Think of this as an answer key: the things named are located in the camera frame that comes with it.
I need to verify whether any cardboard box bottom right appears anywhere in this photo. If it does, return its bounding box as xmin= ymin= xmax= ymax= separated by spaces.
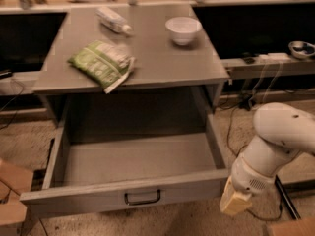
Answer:
xmin=267 ymin=217 xmax=315 ymax=236

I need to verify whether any white power strip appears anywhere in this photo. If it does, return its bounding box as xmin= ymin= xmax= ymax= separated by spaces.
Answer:
xmin=258 ymin=53 xmax=290 ymax=62

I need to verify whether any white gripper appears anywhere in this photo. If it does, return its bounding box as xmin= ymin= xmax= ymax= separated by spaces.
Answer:
xmin=220 ymin=154 xmax=275 ymax=216

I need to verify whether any black metal floor bar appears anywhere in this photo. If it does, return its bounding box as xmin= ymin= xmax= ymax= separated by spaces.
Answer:
xmin=275 ymin=177 xmax=301 ymax=220

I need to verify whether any clear plastic water bottle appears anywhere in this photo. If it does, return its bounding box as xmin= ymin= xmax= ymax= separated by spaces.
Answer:
xmin=96 ymin=7 xmax=133 ymax=35

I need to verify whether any green snack bag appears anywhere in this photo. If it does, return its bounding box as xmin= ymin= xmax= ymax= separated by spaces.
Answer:
xmin=68 ymin=40 xmax=135 ymax=93

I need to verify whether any black remote on shelf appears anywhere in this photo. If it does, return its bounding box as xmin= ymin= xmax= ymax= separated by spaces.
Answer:
xmin=242 ymin=52 xmax=256 ymax=65

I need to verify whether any grey top drawer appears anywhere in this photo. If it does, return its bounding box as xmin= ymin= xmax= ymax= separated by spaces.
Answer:
xmin=19 ymin=88 xmax=230 ymax=219

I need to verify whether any cardboard box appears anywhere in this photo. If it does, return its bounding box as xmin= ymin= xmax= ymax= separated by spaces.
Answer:
xmin=0 ymin=159 xmax=33 ymax=236
xmin=267 ymin=217 xmax=315 ymax=236

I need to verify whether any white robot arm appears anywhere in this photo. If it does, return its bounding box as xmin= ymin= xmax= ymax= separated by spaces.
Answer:
xmin=220 ymin=102 xmax=315 ymax=216

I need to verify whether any black floor cable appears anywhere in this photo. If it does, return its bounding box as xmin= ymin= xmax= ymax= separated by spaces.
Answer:
xmin=218 ymin=95 xmax=284 ymax=223

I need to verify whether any cardboard box left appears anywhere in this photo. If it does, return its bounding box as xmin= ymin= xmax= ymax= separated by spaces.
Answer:
xmin=0 ymin=159 xmax=33 ymax=236

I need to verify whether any black cable left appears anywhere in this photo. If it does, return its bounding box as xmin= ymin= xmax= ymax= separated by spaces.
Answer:
xmin=0 ymin=69 xmax=26 ymax=131

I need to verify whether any black top drawer handle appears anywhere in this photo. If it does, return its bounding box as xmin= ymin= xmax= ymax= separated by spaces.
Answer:
xmin=124 ymin=189 xmax=161 ymax=207

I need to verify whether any white ceramic bowl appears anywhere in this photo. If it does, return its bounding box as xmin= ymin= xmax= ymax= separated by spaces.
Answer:
xmin=165 ymin=17 xmax=202 ymax=46

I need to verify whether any metal bowl on shelf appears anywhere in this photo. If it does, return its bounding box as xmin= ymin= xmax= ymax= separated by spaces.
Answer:
xmin=288 ymin=41 xmax=315 ymax=59

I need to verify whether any grey drawer cabinet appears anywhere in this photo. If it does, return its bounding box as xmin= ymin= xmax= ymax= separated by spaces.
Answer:
xmin=33 ymin=3 xmax=228 ymax=107

